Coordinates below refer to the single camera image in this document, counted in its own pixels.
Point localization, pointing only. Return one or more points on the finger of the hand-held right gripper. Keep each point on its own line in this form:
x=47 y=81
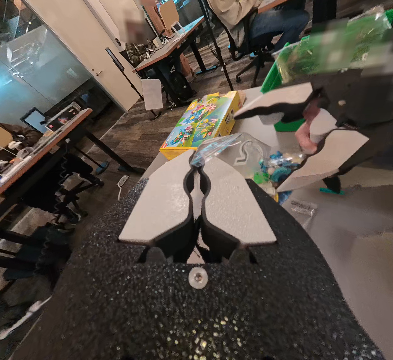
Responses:
x=331 y=157
x=276 y=102

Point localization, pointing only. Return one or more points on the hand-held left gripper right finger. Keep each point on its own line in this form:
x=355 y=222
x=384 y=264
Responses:
x=239 y=212

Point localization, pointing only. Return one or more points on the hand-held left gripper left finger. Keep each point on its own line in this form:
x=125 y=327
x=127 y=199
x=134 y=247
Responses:
x=156 y=212

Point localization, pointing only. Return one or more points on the clear plastic bag of lego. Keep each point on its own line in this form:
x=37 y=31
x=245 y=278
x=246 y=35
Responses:
x=245 y=154

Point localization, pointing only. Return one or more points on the teal long lego piece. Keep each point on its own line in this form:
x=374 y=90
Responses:
x=331 y=191

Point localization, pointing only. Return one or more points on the yellow lego box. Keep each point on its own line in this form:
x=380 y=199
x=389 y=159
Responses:
x=199 y=123

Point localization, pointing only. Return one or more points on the person's right hand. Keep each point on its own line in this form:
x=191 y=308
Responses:
x=307 y=133

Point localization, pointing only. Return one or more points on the small clear empty bag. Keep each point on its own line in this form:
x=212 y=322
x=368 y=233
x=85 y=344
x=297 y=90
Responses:
x=304 y=207

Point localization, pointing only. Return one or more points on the white sheet on stand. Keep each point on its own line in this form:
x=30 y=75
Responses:
x=152 y=94

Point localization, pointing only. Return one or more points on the long brown desk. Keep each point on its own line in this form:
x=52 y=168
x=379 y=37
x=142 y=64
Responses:
x=37 y=151

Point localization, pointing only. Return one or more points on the black tripod stand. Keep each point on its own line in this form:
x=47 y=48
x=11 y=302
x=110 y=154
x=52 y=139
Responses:
x=126 y=74

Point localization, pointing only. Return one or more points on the black laptop screen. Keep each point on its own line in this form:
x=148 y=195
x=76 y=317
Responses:
x=34 y=119

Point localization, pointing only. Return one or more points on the white door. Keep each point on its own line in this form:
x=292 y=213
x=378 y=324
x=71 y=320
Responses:
x=101 y=34

